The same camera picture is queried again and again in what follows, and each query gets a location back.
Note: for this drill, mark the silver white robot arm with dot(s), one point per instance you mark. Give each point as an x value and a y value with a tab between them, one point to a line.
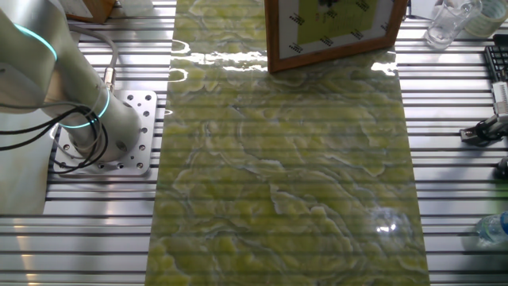
79	99

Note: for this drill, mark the green marble pattern mat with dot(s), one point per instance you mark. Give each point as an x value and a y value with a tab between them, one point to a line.
278	178

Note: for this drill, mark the brown cardboard box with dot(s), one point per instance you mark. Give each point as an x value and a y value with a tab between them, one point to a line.
89	10

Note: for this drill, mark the clear plastic cup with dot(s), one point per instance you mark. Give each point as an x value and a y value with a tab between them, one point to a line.
448	24

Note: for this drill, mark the clear water bottle blue cap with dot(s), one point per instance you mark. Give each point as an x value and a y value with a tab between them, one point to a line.
494	228

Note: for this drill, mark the black keyboard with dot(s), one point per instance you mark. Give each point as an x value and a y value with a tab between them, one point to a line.
498	63

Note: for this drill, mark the clear tape roll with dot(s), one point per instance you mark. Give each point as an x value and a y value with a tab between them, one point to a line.
490	18

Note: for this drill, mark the wooden picture frame green sheet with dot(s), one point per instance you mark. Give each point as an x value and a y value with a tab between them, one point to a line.
317	59

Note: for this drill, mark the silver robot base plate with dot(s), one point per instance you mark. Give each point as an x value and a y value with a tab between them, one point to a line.
145	119

